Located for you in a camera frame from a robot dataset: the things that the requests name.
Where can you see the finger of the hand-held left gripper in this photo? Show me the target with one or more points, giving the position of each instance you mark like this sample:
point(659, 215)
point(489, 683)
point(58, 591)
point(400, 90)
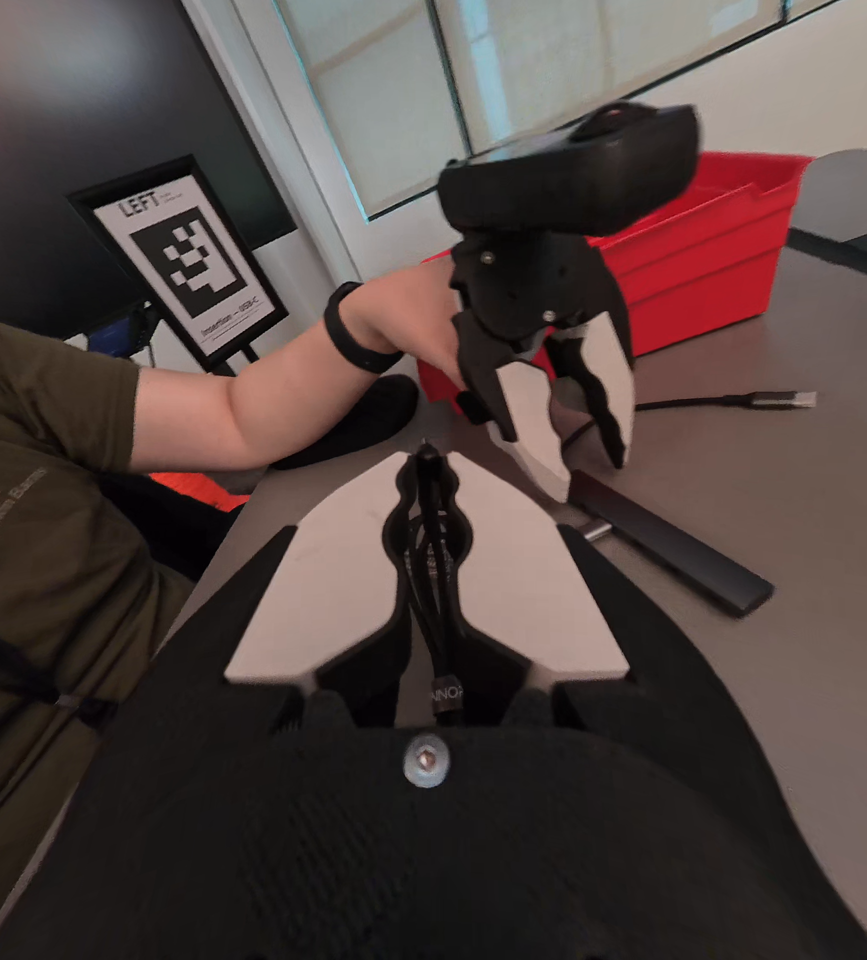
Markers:
point(531, 420)
point(613, 375)

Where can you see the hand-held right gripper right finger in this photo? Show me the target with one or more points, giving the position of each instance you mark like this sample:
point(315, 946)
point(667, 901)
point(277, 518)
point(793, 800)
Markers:
point(531, 600)

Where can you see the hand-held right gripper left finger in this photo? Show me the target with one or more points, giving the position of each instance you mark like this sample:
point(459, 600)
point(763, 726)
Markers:
point(328, 592)

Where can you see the red plastic bin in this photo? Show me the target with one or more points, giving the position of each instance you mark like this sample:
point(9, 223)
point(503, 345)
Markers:
point(703, 285)

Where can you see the dark grey usb hub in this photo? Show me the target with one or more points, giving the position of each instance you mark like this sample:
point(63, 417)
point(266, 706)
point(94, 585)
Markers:
point(673, 544)

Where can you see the person's left hand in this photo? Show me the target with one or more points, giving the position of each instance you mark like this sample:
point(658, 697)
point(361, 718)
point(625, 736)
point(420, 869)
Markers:
point(422, 322)

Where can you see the large window with blinds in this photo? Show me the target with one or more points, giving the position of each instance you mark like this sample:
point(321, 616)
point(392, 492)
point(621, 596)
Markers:
point(553, 60)

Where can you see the black wristband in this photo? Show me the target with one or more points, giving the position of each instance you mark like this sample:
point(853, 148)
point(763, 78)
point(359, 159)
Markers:
point(343, 337)

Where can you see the person's olive green shirt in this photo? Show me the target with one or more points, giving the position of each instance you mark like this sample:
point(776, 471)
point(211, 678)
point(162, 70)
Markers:
point(28, 525)

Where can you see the framed marker tag sign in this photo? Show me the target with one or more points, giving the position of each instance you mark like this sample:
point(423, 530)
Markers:
point(193, 262)

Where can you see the black partition panel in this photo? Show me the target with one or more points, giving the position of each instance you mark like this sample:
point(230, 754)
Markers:
point(66, 150)

